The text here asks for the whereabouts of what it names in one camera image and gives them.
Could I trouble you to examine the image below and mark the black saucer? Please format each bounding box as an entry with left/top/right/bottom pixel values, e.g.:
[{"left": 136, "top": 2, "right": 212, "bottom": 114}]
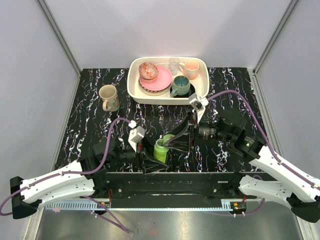
[{"left": 173, "top": 84, "right": 196, "bottom": 98}]

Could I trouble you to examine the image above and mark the pink ceramic plate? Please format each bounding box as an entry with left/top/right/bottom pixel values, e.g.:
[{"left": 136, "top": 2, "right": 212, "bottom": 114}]
[{"left": 138, "top": 66, "right": 173, "bottom": 93}]

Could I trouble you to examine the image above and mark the clear drinking glass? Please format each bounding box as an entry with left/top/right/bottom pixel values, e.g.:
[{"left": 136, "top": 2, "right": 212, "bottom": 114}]
[{"left": 168, "top": 57, "right": 180, "bottom": 76}]

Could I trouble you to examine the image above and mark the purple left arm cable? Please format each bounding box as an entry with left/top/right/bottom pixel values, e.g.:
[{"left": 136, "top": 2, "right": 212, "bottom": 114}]
[{"left": 0, "top": 117, "right": 137, "bottom": 234}]

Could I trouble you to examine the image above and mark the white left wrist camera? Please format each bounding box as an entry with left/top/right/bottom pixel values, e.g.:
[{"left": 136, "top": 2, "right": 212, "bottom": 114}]
[{"left": 128, "top": 126, "right": 145, "bottom": 153}]

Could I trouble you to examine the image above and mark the cream illustrated ceramic mug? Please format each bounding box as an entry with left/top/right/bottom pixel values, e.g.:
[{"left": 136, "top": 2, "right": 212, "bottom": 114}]
[{"left": 98, "top": 84, "right": 120, "bottom": 112}]

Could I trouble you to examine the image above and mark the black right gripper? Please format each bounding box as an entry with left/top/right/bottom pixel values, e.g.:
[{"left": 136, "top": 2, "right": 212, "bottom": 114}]
[{"left": 164, "top": 109, "right": 234, "bottom": 152}]

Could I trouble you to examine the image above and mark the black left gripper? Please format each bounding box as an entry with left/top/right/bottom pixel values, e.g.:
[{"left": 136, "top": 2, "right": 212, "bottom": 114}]
[{"left": 106, "top": 133, "right": 169, "bottom": 174}]

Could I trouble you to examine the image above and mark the pink ceramic mug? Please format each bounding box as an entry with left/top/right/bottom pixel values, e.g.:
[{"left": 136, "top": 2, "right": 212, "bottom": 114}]
[{"left": 179, "top": 60, "right": 200, "bottom": 80}]

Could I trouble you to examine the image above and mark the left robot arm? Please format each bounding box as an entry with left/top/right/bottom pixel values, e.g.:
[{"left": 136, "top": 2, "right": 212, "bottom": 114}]
[{"left": 10, "top": 136, "right": 169, "bottom": 220}]

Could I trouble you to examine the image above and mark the striped rim ceramic plate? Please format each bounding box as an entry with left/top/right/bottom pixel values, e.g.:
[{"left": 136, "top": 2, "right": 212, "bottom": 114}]
[{"left": 138, "top": 77, "right": 172, "bottom": 96}]

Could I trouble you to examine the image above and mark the red patterned ceramic bowl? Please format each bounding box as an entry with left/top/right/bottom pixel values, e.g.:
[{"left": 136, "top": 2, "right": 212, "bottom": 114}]
[{"left": 138, "top": 62, "right": 159, "bottom": 82}]

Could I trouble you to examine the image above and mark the slotted cable duct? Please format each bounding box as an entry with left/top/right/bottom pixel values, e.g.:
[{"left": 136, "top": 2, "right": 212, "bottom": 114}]
[{"left": 45, "top": 199, "right": 105, "bottom": 211}]

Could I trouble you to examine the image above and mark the green bottle cap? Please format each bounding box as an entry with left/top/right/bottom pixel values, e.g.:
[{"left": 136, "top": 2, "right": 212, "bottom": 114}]
[{"left": 162, "top": 134, "right": 175, "bottom": 146}]

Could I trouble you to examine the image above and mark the teal glazed ceramic mug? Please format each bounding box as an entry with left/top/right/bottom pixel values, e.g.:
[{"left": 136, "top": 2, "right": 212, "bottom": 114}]
[{"left": 170, "top": 75, "right": 191, "bottom": 97}]

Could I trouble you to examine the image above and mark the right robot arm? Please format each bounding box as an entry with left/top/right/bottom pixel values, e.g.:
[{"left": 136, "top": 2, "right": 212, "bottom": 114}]
[{"left": 163, "top": 109, "right": 320, "bottom": 223}]

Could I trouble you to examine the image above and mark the green pill bottle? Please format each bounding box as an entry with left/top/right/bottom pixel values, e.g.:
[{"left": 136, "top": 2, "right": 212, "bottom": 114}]
[{"left": 153, "top": 139, "right": 169, "bottom": 164}]

